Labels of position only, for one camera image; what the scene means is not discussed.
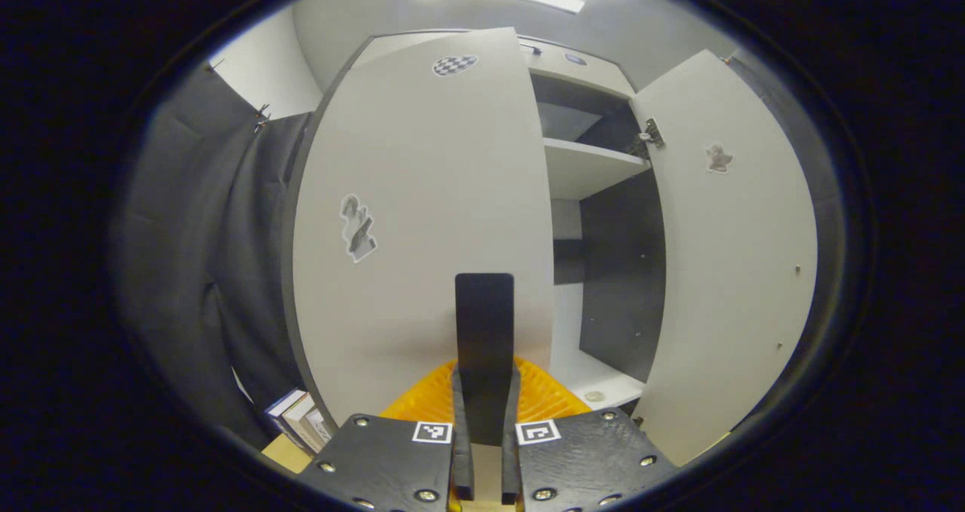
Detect grey cabinet bottom shelf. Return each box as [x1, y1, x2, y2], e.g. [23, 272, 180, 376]
[549, 346, 647, 411]

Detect beige spine book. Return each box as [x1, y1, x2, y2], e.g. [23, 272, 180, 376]
[302, 408, 334, 452]

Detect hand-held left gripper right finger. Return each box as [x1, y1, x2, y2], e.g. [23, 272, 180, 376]
[501, 356, 678, 512]

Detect black door handle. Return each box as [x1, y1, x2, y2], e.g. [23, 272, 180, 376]
[455, 273, 516, 446]

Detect grey cabinet shelf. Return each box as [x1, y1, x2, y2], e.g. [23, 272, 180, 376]
[549, 346, 647, 411]
[543, 137, 651, 201]

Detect grey cabinet door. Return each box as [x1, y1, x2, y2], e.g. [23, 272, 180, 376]
[630, 50, 819, 468]
[293, 28, 555, 426]

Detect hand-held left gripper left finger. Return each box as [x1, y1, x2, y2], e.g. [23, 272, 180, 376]
[298, 357, 474, 512]

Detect grey double-door shoe cabinet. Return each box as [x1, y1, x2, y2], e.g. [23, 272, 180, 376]
[290, 28, 819, 468]

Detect black backdrop cloth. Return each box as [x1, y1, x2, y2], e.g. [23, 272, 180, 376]
[109, 52, 860, 452]

